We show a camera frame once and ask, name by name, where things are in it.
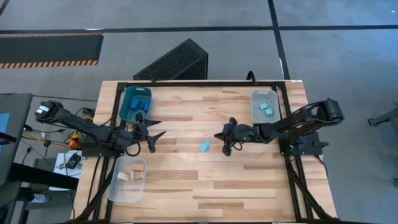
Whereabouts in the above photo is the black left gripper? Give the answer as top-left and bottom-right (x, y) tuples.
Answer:
(123, 112), (167, 154)

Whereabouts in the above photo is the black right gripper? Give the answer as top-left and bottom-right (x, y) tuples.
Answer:
(214, 117), (261, 157)

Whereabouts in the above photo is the teal plastic bin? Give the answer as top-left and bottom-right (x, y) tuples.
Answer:
(119, 86), (153, 124)

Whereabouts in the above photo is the white plastic bin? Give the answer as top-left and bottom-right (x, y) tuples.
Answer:
(250, 89), (281, 125)

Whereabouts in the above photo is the clear plastic bin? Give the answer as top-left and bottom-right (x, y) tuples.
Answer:
(108, 156), (147, 203)

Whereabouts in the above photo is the black mesh computer tower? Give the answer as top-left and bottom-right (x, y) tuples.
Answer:
(132, 38), (209, 81)

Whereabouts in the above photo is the orange connector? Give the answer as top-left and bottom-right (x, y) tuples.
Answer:
(68, 132), (80, 150)

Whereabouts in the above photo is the small black device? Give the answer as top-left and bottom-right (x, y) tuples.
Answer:
(65, 152), (82, 170)

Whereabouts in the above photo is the white paper sheet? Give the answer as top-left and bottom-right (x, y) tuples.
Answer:
(53, 150), (83, 180)

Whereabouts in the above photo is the black beam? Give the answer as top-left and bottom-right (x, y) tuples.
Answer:
(7, 162), (79, 190)

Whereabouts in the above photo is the black hazard-striped floor mat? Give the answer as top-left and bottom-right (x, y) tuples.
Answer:
(0, 32), (104, 69)

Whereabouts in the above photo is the white-labelled black cylinder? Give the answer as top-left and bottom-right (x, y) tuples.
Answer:
(29, 193), (50, 205)

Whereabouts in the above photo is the black side table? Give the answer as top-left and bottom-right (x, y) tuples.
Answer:
(0, 92), (34, 187)

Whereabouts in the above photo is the blue panel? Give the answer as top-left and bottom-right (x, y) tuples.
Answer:
(0, 112), (10, 135)

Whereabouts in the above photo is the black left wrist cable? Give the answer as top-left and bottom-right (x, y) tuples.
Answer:
(124, 141), (142, 157)

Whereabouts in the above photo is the black aluminium table frame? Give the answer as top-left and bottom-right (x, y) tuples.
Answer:
(67, 80), (340, 224)

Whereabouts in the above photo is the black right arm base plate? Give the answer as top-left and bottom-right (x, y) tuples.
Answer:
(279, 132), (330, 156)

